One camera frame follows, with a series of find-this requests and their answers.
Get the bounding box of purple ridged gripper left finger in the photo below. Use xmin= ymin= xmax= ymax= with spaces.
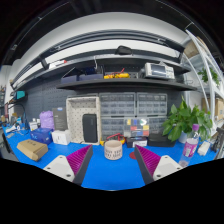
xmin=44 ymin=145 xmax=93 ymax=186

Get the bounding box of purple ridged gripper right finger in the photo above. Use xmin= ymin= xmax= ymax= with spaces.
xmin=134 ymin=145 xmax=182 ymax=185

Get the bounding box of clear bottle with purple label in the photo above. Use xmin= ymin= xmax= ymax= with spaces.
xmin=179 ymin=124 xmax=199 ymax=167

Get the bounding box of red round coaster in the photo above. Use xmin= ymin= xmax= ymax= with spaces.
xmin=129 ymin=152 xmax=136 ymax=160

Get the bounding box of black flat case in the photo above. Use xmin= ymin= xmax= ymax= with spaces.
xmin=148 ymin=134 xmax=175 ymax=147

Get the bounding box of white small box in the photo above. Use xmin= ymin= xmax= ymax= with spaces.
xmin=52 ymin=130 xmax=71 ymax=145

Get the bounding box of yellow red multimeter tool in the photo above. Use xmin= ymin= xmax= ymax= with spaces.
xmin=100 ymin=133 xmax=126 ymax=146

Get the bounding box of white patterned ceramic cup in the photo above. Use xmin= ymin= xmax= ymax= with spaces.
xmin=104 ymin=140 xmax=123 ymax=160

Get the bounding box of blue box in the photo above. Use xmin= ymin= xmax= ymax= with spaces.
xmin=30 ymin=128 xmax=52 ymax=144

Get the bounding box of brown cardboard box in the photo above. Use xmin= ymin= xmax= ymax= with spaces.
xmin=17 ymin=139 xmax=48 ymax=161

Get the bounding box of black rectangular speaker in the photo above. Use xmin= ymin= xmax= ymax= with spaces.
xmin=82 ymin=114 xmax=98 ymax=143

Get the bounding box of green potted plant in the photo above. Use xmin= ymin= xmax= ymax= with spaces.
xmin=162 ymin=100 xmax=213 ymax=142

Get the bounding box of dark grey box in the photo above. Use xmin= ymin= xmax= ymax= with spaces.
xmin=52 ymin=107 xmax=68 ymax=131

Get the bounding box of purple plastic bag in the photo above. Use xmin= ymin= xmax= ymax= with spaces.
xmin=39 ymin=111 xmax=54 ymax=129

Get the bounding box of white power adapter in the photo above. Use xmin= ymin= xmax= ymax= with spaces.
xmin=198 ymin=141 xmax=210 ymax=156

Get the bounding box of white pegboard tray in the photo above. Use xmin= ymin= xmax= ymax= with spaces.
xmin=66 ymin=96 xmax=101 ymax=145

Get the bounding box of grey drawer organizer right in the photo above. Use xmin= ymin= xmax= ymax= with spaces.
xmin=137 ymin=92 xmax=167 ymax=134

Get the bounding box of grey drawer organizer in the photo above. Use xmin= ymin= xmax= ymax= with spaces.
xmin=137 ymin=92 xmax=167 ymax=134
xmin=99 ymin=92 xmax=135 ymax=139

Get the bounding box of grey drawer organizer left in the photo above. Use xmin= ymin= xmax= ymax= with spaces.
xmin=99 ymin=92 xmax=135 ymax=139

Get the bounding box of black shelf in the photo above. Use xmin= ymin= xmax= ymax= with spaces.
xmin=56 ymin=78 xmax=197 ymax=91

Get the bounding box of white oscilloscope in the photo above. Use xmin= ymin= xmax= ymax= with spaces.
xmin=145 ymin=63 xmax=175 ymax=79

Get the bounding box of yellow tool on shelf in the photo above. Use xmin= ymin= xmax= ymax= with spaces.
xmin=104 ymin=68 xmax=130 ymax=79

